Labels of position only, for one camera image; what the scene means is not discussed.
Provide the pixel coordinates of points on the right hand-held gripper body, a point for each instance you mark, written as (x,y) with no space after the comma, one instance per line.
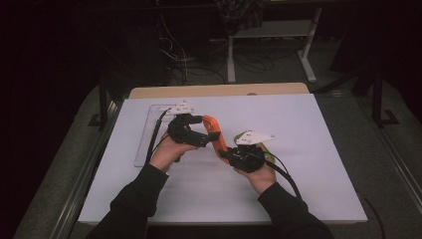
(249,157)

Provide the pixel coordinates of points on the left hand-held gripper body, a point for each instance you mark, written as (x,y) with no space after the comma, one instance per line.
(180,131)

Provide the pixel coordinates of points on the orange phone case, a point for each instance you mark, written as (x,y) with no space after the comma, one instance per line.
(212,126)

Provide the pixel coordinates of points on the person's left hand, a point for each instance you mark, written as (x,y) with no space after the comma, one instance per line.
(167,152)

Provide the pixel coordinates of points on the person's right hand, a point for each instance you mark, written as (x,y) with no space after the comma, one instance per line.
(262,179)

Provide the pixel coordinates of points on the clear plastic container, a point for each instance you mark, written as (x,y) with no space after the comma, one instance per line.
(149,146)

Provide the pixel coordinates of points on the light wooden table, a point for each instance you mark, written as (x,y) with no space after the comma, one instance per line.
(215,90)

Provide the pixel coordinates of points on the black metal stand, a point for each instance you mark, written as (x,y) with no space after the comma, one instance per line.
(378,99)
(103,106)

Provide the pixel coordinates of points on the dark plaid cloth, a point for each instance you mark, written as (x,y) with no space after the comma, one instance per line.
(242,15)

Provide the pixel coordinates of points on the aluminium rail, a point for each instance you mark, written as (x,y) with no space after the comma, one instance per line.
(79,186)
(398,166)

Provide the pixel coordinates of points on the white metal desk frame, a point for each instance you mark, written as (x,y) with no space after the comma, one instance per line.
(275,29)

